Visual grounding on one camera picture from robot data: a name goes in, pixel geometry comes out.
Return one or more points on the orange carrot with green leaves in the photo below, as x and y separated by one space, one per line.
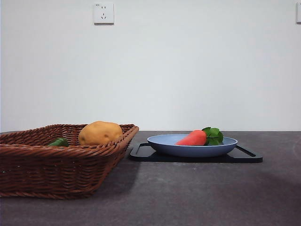
194 139

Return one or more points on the blue round plate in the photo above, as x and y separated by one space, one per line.
188 150

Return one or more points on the black flat tray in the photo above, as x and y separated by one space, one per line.
144 157

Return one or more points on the yellow-brown potato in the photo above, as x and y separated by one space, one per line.
100 133

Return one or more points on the green vegetable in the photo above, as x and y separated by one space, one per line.
58 142

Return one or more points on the brown wicker basket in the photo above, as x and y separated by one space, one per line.
54 169

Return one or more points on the white wall socket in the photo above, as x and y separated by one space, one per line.
104 13

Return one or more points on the white wall plate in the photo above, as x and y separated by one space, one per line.
298 13

